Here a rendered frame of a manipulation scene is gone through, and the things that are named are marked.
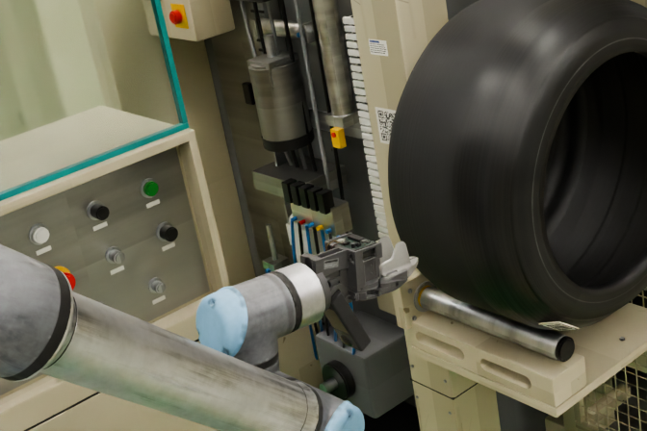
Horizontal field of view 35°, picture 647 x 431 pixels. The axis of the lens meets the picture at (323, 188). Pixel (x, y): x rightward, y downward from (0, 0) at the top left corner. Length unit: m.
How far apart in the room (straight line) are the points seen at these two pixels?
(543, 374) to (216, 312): 0.67
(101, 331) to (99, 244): 1.00
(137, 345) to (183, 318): 1.05
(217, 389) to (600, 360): 0.96
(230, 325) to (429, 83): 0.56
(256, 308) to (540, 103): 0.53
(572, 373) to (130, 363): 0.97
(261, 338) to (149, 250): 0.74
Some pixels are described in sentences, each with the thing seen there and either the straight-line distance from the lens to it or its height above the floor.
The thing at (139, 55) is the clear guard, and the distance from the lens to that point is 2.00.
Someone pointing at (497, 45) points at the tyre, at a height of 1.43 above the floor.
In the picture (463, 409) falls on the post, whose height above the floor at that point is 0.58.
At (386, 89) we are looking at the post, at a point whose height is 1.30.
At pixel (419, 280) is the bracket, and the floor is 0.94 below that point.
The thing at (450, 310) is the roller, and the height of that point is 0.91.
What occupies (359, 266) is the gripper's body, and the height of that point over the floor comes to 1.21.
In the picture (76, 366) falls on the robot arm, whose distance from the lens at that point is 1.05.
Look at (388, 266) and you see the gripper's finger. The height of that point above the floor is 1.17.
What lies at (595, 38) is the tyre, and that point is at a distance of 1.67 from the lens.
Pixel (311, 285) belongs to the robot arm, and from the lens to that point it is 1.44.
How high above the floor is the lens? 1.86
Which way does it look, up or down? 21 degrees down
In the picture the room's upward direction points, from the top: 10 degrees counter-clockwise
